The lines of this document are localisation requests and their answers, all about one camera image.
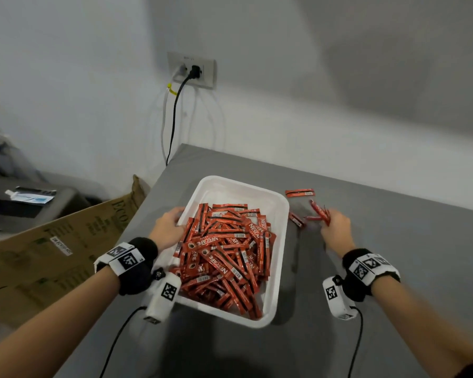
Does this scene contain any black camera cable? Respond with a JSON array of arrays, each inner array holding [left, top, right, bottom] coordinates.
[[346, 306, 364, 378], [99, 306, 147, 378]]

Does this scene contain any black power cable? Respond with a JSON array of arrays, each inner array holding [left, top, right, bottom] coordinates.
[[165, 76, 192, 166]]

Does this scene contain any dark grey printer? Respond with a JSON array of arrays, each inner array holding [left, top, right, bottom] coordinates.
[[0, 176, 81, 245]]

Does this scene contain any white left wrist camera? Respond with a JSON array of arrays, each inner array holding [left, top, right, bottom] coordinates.
[[143, 267, 182, 326]]

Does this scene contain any white plastic tray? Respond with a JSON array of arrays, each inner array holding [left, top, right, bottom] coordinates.
[[153, 175, 291, 329]]

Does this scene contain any white and blue packet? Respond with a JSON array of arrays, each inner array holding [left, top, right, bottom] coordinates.
[[4, 189, 55, 204]]

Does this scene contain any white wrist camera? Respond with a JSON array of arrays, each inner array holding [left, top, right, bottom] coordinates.
[[322, 274, 358, 321], [143, 267, 182, 326]]

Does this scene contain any black right wristband with markers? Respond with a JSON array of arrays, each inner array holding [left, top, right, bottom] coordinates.
[[341, 248, 401, 303]]

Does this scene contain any brown cardboard box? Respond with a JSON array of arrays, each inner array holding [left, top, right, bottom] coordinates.
[[0, 175, 147, 331]]

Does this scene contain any person's right hand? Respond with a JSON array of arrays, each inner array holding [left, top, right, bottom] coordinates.
[[320, 208, 356, 258]]

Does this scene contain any pile of red coffee sachets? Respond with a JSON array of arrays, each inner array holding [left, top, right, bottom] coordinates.
[[169, 202, 277, 321]]

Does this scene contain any grey wall socket plate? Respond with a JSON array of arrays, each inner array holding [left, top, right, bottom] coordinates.
[[167, 51, 218, 90]]

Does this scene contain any person's right forearm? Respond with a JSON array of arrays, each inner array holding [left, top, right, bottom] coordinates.
[[370, 273, 473, 378]]

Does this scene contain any black left camera cable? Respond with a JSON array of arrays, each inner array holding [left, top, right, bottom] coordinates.
[[99, 306, 147, 378]]

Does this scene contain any white power cable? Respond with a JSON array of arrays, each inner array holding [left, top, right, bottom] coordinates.
[[160, 66, 186, 164]]

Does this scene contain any black right camera cable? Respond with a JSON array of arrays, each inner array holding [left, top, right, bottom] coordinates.
[[346, 306, 364, 378]]

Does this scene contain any person's left forearm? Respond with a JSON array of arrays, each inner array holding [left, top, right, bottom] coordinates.
[[0, 265, 121, 378]]

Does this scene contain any black wristband with markers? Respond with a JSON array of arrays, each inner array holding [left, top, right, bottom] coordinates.
[[94, 237, 159, 297], [341, 248, 401, 303]]

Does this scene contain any black left wristband with markers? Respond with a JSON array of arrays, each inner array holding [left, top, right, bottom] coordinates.
[[94, 237, 159, 297]]

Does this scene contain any person's left hand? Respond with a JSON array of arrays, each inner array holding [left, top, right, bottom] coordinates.
[[149, 206, 186, 255]]

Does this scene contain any flat black device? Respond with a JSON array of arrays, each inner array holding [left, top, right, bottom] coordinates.
[[15, 186, 58, 196]]

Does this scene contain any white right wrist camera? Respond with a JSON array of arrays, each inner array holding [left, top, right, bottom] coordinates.
[[322, 274, 358, 321]]

